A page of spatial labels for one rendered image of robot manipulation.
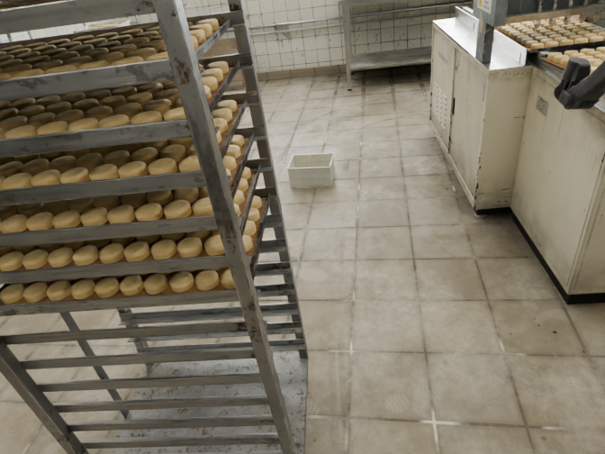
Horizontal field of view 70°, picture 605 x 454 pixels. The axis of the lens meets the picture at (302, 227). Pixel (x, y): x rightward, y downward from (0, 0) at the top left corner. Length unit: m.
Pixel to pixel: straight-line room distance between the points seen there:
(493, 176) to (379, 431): 1.44
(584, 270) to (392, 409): 0.94
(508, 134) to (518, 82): 0.25
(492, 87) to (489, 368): 1.25
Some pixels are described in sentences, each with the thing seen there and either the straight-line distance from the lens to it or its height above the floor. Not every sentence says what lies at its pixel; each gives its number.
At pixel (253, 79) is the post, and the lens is 1.11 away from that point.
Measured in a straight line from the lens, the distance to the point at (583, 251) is 1.99.
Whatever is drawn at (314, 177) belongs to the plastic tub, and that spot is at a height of 0.09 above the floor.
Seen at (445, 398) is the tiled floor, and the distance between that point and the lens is 1.78.
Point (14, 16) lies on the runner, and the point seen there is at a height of 1.42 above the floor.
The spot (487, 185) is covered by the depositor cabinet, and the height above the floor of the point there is 0.24.
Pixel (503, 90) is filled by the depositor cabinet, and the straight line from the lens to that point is 2.31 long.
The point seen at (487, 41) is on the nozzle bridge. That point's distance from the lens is 2.33.
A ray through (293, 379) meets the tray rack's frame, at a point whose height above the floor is 0.15.
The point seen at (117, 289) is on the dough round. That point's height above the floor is 0.87.
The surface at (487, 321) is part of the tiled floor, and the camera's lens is 2.05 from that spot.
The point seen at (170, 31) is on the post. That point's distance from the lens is 0.65.
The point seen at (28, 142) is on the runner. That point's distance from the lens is 0.85.
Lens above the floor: 1.46
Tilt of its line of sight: 34 degrees down
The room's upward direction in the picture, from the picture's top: 9 degrees counter-clockwise
